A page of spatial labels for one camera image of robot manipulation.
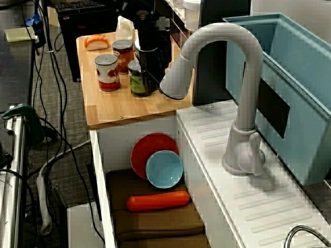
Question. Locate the light blue bowl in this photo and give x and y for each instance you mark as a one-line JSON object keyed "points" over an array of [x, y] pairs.
{"points": [[164, 169]]}

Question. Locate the peas can green label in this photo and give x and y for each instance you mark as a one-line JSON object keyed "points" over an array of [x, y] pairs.
{"points": [[135, 82]]}

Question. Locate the toy salmon sushi piece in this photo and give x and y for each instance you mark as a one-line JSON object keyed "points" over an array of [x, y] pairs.
{"points": [[95, 42]]}

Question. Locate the green clamp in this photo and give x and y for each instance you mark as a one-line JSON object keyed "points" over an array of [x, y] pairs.
{"points": [[28, 121]]}

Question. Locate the grey toy kitchen faucet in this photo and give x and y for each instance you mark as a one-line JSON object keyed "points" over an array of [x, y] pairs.
{"points": [[248, 77]]}

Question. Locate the white box panel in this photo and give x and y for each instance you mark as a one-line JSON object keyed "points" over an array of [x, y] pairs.
{"points": [[80, 227]]}

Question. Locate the white toy sink unit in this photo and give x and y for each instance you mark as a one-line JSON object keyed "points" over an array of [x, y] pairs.
{"points": [[219, 144]]}

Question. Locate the black cabinet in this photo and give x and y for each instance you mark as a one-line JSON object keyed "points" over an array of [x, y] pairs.
{"points": [[69, 38]]}

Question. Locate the orange toy sausage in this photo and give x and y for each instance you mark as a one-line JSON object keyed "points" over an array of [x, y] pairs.
{"points": [[157, 201]]}

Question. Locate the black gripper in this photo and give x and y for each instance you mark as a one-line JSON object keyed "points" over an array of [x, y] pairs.
{"points": [[153, 44]]}

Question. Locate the white power strip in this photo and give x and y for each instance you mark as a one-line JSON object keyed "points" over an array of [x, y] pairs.
{"points": [[44, 206]]}

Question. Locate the tomato can red white label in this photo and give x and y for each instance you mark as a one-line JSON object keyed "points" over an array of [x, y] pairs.
{"points": [[107, 75]]}

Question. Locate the black keyboard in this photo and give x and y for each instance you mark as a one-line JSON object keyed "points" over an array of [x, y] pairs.
{"points": [[77, 5]]}

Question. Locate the brown folded cloth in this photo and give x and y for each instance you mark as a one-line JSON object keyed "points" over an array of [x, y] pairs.
{"points": [[155, 227]]}

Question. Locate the beans can orange brown label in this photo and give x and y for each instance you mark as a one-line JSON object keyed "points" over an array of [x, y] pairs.
{"points": [[124, 56]]}

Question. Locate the yellow paper note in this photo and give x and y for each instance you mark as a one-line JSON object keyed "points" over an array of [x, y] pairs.
{"points": [[19, 34]]}

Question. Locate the silver metal pot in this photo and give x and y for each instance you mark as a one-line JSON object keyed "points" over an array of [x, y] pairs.
{"points": [[301, 226]]}

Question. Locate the blue plastic bin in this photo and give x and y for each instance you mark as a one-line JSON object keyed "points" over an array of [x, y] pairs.
{"points": [[305, 77]]}

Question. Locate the red plate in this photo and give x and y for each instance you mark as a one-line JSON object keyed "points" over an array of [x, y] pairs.
{"points": [[144, 149]]}

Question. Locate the silver metal frame rail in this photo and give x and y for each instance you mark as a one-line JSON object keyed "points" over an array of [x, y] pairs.
{"points": [[15, 180]]}

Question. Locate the black upright panel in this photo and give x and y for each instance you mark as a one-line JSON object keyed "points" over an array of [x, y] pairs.
{"points": [[207, 77]]}

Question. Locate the white plastic detergent bottle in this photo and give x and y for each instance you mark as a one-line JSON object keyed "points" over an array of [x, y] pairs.
{"points": [[125, 28]]}

